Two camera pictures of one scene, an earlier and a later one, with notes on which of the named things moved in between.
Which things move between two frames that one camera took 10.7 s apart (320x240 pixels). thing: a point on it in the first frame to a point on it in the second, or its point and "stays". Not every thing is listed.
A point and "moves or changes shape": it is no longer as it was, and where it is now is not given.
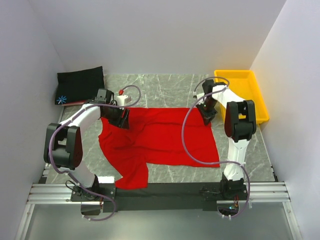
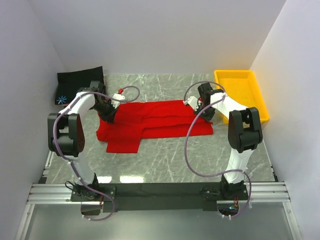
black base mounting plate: (156, 196) stays
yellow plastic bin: (245, 84) stays
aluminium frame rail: (61, 193) stays
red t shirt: (170, 136) moves or changes shape
